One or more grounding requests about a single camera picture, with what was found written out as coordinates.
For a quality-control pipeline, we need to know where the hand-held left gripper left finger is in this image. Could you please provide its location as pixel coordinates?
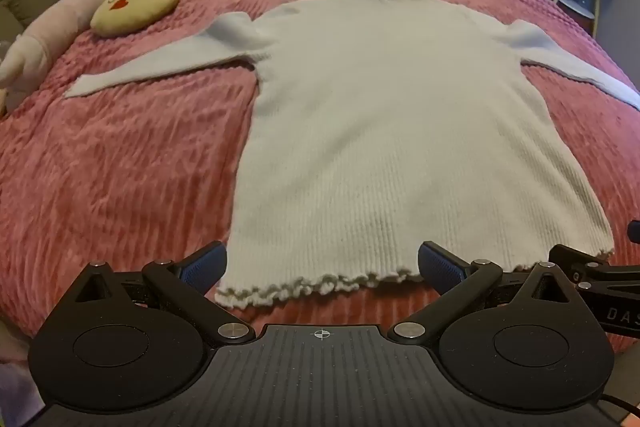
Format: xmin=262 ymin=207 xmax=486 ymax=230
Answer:
xmin=75 ymin=241 xmax=257 ymax=343

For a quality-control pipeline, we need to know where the white ribbed knit sweater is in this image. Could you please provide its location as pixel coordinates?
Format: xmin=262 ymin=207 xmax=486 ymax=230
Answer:
xmin=64 ymin=0 xmax=640 ymax=311

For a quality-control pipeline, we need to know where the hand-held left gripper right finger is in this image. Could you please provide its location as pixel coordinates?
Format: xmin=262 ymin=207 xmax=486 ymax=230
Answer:
xmin=387 ymin=241 xmax=576 ymax=343

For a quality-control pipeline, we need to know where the yellow face plush pillow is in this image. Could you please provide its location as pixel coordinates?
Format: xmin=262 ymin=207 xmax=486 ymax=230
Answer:
xmin=90 ymin=0 xmax=182 ymax=38

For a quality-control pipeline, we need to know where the pink ribbed bedspread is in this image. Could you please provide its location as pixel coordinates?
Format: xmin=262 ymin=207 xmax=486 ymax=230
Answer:
xmin=0 ymin=0 xmax=640 ymax=358

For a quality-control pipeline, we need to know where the black cable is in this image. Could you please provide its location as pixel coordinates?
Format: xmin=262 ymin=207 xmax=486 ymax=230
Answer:
xmin=596 ymin=398 xmax=640 ymax=417

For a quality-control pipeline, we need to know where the pink plush toy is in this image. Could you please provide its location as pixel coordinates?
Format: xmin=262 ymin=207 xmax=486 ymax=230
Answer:
xmin=0 ymin=0 xmax=109 ymax=115

